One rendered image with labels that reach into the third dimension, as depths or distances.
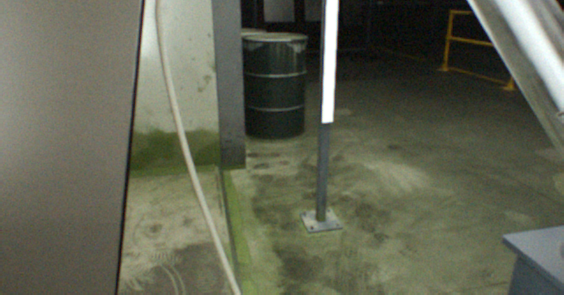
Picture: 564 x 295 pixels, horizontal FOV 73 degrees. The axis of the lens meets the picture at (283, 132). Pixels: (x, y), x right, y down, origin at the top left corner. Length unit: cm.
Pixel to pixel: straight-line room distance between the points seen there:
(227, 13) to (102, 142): 220
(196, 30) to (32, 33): 219
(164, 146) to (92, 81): 236
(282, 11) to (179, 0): 504
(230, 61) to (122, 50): 222
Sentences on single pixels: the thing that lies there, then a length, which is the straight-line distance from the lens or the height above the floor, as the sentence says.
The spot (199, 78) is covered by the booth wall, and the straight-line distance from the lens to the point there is 262.
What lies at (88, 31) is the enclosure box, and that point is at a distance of 40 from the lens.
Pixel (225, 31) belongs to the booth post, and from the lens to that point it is 258.
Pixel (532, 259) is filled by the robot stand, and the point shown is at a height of 64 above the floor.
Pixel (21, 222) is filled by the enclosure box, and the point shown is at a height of 99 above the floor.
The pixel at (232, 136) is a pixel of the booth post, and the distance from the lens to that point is 274.
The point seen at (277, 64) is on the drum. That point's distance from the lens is 315.
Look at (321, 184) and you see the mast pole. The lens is 209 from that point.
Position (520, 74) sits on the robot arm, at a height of 108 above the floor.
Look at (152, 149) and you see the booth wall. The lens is 277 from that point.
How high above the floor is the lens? 121
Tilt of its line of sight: 20 degrees down
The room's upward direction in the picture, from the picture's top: straight up
